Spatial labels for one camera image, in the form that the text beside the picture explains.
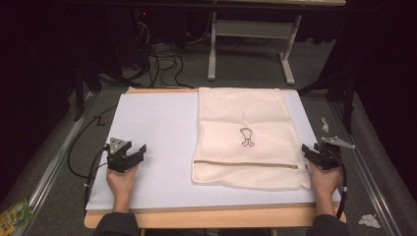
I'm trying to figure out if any black stand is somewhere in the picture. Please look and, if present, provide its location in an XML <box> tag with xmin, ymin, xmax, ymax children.
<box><xmin>72</xmin><ymin>60</ymin><xmax>103</xmax><ymax>123</ymax></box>
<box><xmin>296</xmin><ymin>69</ymin><xmax>359</xmax><ymax>136</ymax></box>

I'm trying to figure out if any white foam mat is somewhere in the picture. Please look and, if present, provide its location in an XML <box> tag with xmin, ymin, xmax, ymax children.
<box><xmin>85</xmin><ymin>88</ymin><xmax>342</xmax><ymax>211</ymax></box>

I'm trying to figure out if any cream mesh laundry bag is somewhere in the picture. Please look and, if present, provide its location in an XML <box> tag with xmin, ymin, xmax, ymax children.
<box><xmin>191</xmin><ymin>87</ymin><xmax>313</xmax><ymax>192</ymax></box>

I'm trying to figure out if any person's right hand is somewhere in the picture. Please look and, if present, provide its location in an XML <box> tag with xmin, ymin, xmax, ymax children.
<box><xmin>309</xmin><ymin>161</ymin><xmax>344</xmax><ymax>198</ymax></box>

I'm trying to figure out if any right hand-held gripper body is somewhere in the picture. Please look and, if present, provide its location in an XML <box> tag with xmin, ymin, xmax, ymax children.
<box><xmin>311</xmin><ymin>136</ymin><xmax>356</xmax><ymax>171</ymax></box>

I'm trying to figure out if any crumpled white paper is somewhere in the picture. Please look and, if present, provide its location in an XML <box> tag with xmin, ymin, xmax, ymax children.
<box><xmin>357</xmin><ymin>213</ymin><xmax>383</xmax><ymax>229</ymax></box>

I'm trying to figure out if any black floor cable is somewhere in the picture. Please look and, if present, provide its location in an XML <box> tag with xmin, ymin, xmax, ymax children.
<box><xmin>67</xmin><ymin>104</ymin><xmax>118</xmax><ymax>180</ymax></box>

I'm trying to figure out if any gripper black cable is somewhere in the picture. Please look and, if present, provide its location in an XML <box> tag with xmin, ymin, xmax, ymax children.
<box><xmin>82</xmin><ymin>147</ymin><xmax>110</xmax><ymax>210</ymax></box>
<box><xmin>330</xmin><ymin>150</ymin><xmax>348</xmax><ymax>220</ymax></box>

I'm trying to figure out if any wooden table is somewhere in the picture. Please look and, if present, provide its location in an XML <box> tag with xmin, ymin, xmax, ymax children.
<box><xmin>83</xmin><ymin>86</ymin><xmax>347</xmax><ymax>230</ymax></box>

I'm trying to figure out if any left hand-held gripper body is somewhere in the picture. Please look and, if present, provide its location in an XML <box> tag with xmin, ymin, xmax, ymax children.
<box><xmin>105</xmin><ymin>137</ymin><xmax>146</xmax><ymax>174</ymax></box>

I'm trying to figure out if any person's left hand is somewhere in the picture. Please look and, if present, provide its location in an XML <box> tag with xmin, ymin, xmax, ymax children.
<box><xmin>105</xmin><ymin>163</ymin><xmax>139</xmax><ymax>202</ymax></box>

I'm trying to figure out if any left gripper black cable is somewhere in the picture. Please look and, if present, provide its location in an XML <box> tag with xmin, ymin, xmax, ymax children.
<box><xmin>82</xmin><ymin>147</ymin><xmax>110</xmax><ymax>210</ymax></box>

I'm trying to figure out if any bundle of black cables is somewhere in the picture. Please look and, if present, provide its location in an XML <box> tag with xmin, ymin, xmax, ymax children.
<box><xmin>129</xmin><ymin>18</ymin><xmax>198</xmax><ymax>90</ymax></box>

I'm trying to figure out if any metal floor rail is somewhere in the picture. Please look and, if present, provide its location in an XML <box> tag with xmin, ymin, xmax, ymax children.
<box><xmin>328</xmin><ymin>100</ymin><xmax>396</xmax><ymax>236</ymax></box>
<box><xmin>16</xmin><ymin>90</ymin><xmax>96</xmax><ymax>236</ymax></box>

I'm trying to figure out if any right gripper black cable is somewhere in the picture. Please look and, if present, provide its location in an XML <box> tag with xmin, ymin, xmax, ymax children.
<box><xmin>330</xmin><ymin>150</ymin><xmax>348</xmax><ymax>220</ymax></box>

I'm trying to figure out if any white desk frame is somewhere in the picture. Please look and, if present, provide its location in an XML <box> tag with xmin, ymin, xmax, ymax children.
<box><xmin>207</xmin><ymin>0</ymin><xmax>347</xmax><ymax>87</ymax></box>

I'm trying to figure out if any green packet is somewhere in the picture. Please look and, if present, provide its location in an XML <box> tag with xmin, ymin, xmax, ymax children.
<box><xmin>0</xmin><ymin>198</ymin><xmax>35</xmax><ymax>234</ymax></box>

